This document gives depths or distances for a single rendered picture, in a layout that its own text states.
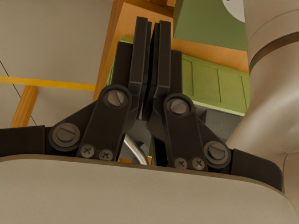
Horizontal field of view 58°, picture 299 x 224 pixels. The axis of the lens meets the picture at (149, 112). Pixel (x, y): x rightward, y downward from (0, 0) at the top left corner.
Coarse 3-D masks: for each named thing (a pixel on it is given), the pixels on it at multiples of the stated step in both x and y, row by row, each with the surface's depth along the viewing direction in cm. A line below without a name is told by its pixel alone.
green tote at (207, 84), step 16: (112, 64) 84; (192, 64) 80; (208, 64) 82; (192, 80) 77; (208, 80) 79; (224, 80) 82; (240, 80) 84; (192, 96) 73; (208, 96) 76; (224, 96) 78; (240, 96) 80; (240, 112) 76
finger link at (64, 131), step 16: (144, 32) 12; (128, 48) 12; (144, 48) 11; (128, 64) 11; (144, 64) 11; (112, 80) 11; (128, 80) 11; (144, 80) 10; (80, 112) 10; (64, 128) 9; (80, 128) 10; (128, 128) 11; (64, 144) 9
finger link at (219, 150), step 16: (160, 32) 12; (160, 48) 11; (160, 64) 11; (176, 64) 12; (160, 80) 10; (176, 80) 11; (144, 96) 13; (160, 96) 11; (144, 112) 12; (160, 112) 10; (160, 128) 11; (208, 128) 10; (208, 144) 10; (224, 144) 10; (208, 160) 10; (224, 160) 10
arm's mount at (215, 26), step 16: (176, 0) 59; (192, 0) 49; (208, 0) 49; (176, 16) 56; (192, 16) 52; (208, 16) 52; (224, 16) 51; (176, 32) 56; (192, 32) 56; (208, 32) 55; (224, 32) 55; (240, 32) 54; (240, 48) 58
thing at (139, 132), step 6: (138, 120) 93; (144, 120) 93; (138, 126) 93; (144, 126) 93; (132, 132) 92; (138, 132) 93; (144, 132) 93; (132, 138) 92; (138, 138) 93; (144, 138) 93; (150, 138) 94; (126, 150) 92; (120, 156) 91; (126, 156) 92; (132, 156) 92; (132, 162) 92; (138, 162) 93
